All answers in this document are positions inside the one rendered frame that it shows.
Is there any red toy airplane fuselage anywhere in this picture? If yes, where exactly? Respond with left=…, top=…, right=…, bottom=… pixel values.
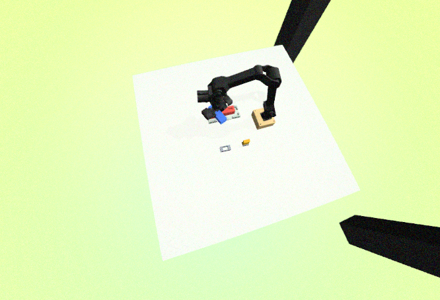
left=222, top=105, right=235, bottom=116

